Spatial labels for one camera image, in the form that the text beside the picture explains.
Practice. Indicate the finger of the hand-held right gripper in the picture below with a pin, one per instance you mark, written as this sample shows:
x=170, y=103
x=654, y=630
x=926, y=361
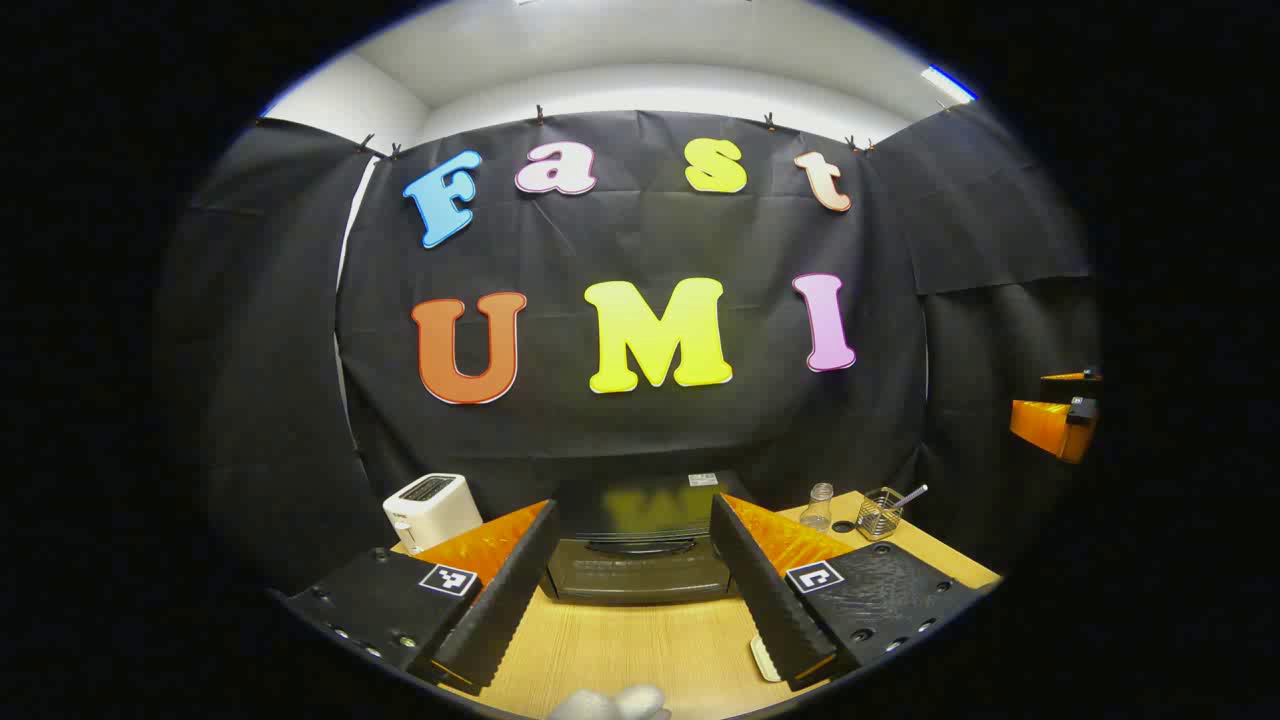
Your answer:
x=1075, y=385
x=1045, y=425

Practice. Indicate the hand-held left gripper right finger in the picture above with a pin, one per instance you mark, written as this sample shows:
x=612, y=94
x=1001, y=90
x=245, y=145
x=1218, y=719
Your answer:
x=770, y=610

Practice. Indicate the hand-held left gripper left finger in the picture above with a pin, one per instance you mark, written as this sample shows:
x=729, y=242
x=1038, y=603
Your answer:
x=510, y=600

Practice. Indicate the cream food dish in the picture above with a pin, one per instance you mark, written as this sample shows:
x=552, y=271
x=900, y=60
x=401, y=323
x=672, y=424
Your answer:
x=764, y=660

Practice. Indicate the black electric oven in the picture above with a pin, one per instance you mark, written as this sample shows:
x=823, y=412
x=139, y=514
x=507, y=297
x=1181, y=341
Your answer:
x=640, y=560

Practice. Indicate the clear glass bottle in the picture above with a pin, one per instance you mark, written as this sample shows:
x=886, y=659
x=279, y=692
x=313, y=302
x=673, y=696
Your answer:
x=818, y=510

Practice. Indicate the white toaster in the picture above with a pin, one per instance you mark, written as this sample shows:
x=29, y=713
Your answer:
x=430, y=510

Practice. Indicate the striped straw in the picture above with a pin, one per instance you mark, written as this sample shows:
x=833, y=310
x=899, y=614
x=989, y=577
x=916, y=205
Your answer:
x=912, y=495

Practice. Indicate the ceiling light panel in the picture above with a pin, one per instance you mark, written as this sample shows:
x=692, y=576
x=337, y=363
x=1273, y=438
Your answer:
x=948, y=85

